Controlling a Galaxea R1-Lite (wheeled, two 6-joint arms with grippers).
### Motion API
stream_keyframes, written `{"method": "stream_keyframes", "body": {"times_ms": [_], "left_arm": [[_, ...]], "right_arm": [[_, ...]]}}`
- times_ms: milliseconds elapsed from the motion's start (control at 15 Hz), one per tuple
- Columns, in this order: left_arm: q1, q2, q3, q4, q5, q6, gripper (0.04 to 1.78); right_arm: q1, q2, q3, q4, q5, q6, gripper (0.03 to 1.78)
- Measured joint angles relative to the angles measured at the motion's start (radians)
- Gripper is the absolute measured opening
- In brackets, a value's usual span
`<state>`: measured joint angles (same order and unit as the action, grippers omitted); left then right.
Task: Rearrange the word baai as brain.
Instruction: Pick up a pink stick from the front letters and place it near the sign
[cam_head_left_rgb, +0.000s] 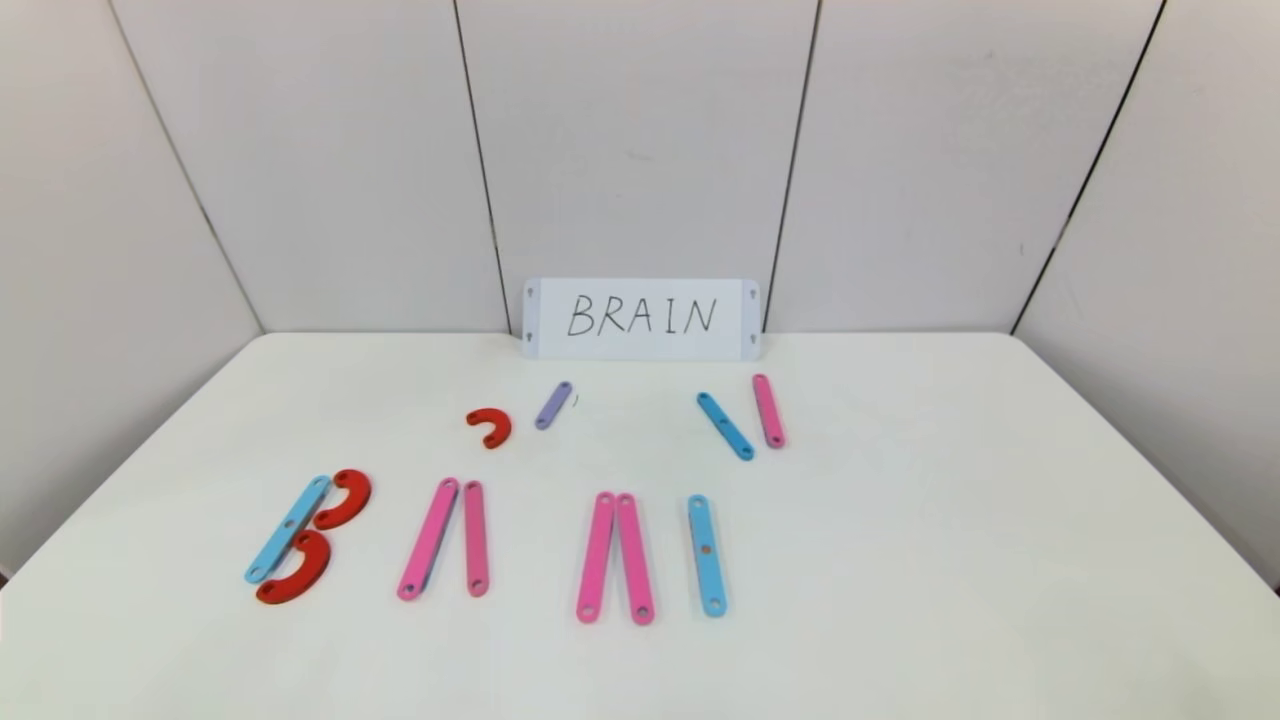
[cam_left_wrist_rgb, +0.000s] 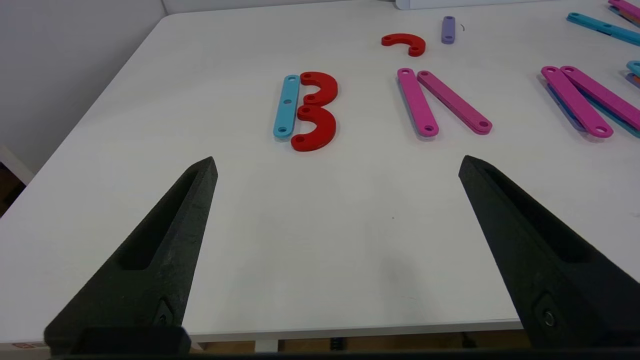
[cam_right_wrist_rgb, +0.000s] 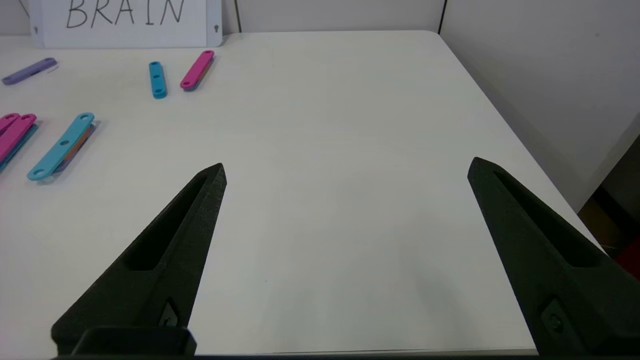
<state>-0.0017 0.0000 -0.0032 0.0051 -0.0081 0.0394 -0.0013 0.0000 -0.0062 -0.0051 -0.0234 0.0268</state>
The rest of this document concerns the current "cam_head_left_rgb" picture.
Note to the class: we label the large red C-shaped piece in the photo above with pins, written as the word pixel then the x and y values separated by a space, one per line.
pixel 316 570

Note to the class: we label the blue bar with orange backing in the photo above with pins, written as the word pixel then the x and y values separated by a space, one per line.
pixel 707 578

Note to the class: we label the long pink bar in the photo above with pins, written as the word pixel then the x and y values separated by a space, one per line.
pixel 635 558
pixel 428 540
pixel 596 558

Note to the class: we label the purple short bar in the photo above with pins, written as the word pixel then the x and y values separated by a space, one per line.
pixel 553 405

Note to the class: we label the long blue bar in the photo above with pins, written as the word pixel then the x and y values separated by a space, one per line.
pixel 288 530

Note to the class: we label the short pink bar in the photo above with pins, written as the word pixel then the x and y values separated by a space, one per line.
pixel 768 411
pixel 476 540

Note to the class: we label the white BRAIN sign card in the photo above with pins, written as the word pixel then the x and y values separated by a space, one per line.
pixel 640 345

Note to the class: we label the blue three-hole bar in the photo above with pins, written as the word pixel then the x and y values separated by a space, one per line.
pixel 725 426

